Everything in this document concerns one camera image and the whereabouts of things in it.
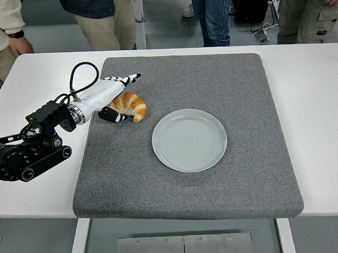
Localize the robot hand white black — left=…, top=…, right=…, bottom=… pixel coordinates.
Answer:
left=77, top=73, right=144, bottom=125

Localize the golden croissant bread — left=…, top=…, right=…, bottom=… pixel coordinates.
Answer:
left=109, top=90, right=148, bottom=124

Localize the pale grey round plate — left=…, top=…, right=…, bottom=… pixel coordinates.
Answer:
left=150, top=107, right=229, bottom=175

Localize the grey metal plate with screws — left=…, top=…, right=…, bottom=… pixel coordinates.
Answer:
left=115, top=232, right=254, bottom=253

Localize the grey felt mat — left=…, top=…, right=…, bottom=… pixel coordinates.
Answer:
left=67, top=50, right=305, bottom=226

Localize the white table leg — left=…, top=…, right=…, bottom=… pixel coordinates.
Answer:
left=275, top=216, right=297, bottom=253
left=67, top=217, right=92, bottom=253

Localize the grey power strip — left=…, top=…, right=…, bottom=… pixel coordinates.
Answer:
left=254, top=28, right=271, bottom=43

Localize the black equipment box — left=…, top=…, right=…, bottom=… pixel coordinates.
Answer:
left=234, top=0, right=274, bottom=24

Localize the white desk leg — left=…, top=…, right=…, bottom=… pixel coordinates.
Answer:
left=269, top=0, right=281, bottom=22

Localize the white floor cable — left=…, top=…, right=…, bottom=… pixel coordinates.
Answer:
left=250, top=22, right=278, bottom=34

